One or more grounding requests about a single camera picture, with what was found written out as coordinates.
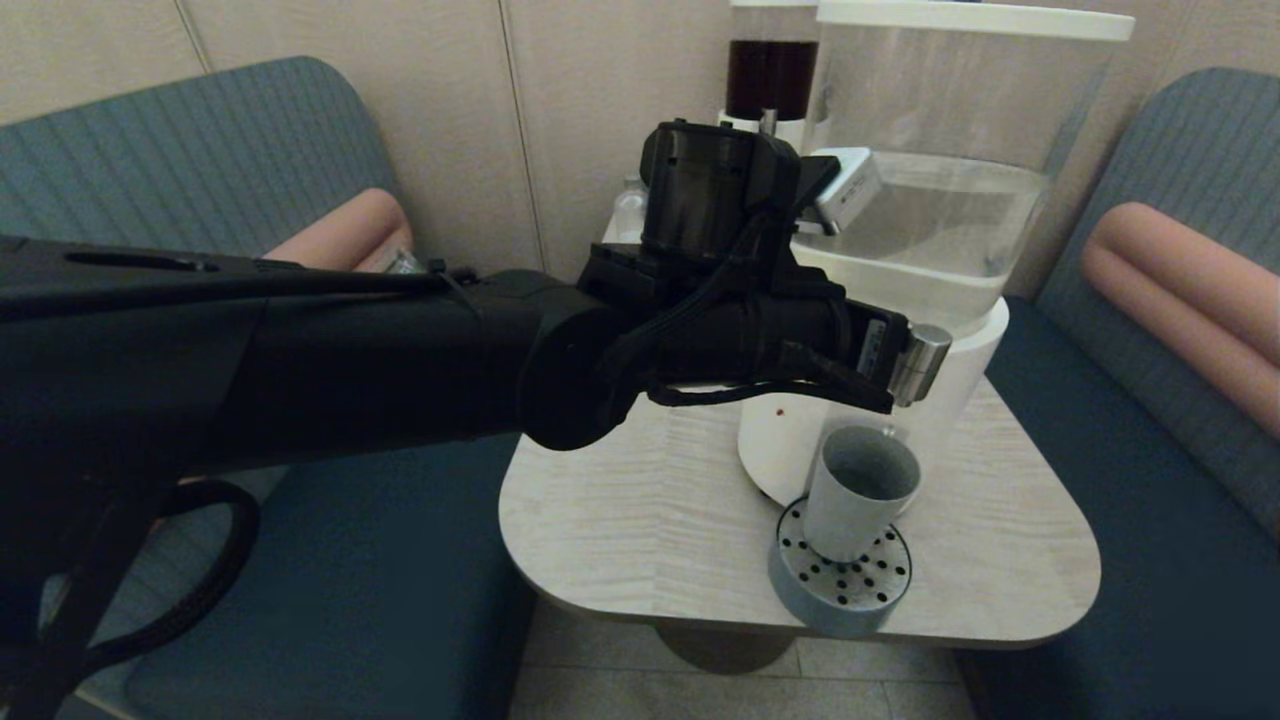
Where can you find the pink cylindrical bolster cushion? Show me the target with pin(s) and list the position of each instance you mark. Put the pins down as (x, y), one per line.
(345, 235)
(1190, 300)

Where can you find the large blue drip tray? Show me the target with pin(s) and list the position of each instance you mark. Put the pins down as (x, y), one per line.
(830, 605)

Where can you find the small clear glass bottle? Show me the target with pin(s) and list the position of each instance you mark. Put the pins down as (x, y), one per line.
(628, 215)

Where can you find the brass table pedestal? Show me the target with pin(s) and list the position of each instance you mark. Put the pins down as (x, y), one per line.
(725, 650)

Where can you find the metal dispenser tap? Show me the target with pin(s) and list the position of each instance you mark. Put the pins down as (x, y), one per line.
(922, 365)

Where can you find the clear printed snack packet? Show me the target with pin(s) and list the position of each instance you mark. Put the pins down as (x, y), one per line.
(400, 263)

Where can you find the teal upholstered booth bench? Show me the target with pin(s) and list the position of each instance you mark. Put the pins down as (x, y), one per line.
(350, 560)
(1150, 520)

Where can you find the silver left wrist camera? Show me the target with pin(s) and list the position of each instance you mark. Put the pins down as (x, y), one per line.
(848, 190)

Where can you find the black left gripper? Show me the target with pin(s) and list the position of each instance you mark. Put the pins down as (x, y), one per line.
(780, 330)

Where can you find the clear water dispenser white base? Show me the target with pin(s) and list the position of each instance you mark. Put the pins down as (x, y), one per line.
(930, 200)

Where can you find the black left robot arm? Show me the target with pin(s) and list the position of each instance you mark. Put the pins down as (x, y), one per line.
(300, 350)

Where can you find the grey-blue plastic cup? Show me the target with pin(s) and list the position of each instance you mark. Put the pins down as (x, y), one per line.
(855, 500)

